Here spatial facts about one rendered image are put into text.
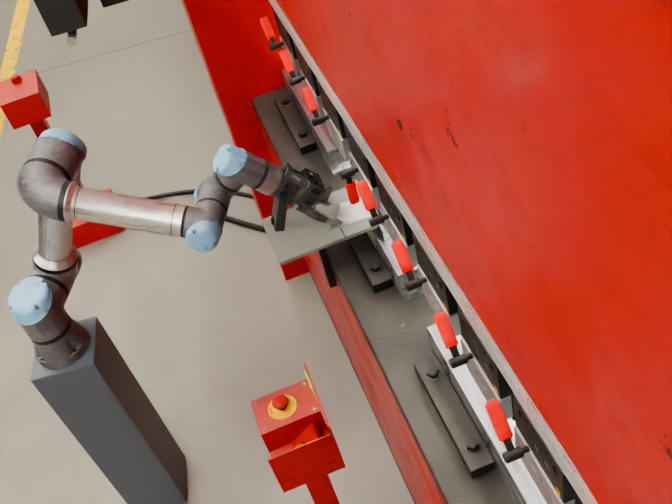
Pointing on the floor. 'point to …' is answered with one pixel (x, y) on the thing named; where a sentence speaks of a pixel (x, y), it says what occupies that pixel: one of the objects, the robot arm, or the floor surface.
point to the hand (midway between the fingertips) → (333, 215)
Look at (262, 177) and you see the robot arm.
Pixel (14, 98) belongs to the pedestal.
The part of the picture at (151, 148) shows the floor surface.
